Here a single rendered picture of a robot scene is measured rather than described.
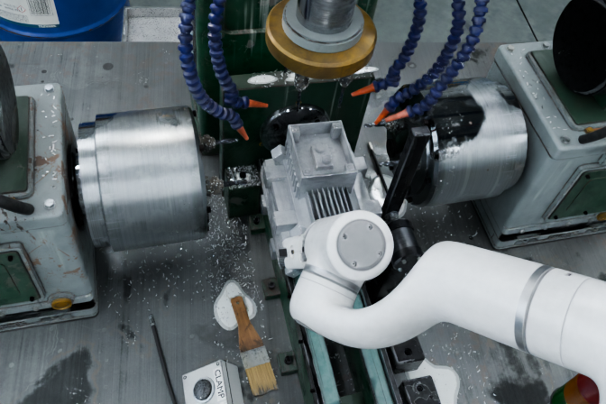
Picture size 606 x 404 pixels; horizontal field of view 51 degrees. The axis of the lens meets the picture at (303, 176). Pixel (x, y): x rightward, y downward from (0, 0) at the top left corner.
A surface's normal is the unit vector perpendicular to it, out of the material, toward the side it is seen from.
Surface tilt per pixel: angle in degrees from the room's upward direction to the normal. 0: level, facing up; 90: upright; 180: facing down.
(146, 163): 24
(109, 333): 0
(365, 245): 30
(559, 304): 39
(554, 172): 89
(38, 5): 90
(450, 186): 81
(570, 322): 50
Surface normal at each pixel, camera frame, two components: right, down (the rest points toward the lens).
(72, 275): 0.23, 0.79
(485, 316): -0.71, 0.28
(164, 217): 0.25, 0.54
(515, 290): -0.55, -0.47
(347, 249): 0.18, -0.11
